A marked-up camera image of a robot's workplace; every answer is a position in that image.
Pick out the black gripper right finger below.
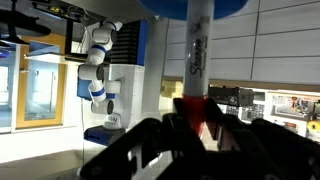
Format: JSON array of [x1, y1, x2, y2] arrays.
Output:
[[203, 95, 320, 180]]

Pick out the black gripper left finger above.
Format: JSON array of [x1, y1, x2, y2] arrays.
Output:
[[78, 97, 208, 180]]

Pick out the white marker with orange cap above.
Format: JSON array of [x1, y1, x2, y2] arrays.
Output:
[[181, 0, 215, 138]]

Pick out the blue plastic cup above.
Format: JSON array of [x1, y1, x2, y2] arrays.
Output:
[[138, 0, 250, 21]]

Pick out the pale yellow stacked boards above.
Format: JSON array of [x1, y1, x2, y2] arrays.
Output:
[[161, 79, 185, 100]]

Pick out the yellow framed glass door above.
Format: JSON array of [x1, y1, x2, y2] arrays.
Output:
[[14, 33, 68, 130]]

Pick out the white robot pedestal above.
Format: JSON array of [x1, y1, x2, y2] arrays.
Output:
[[104, 63, 146, 130]]

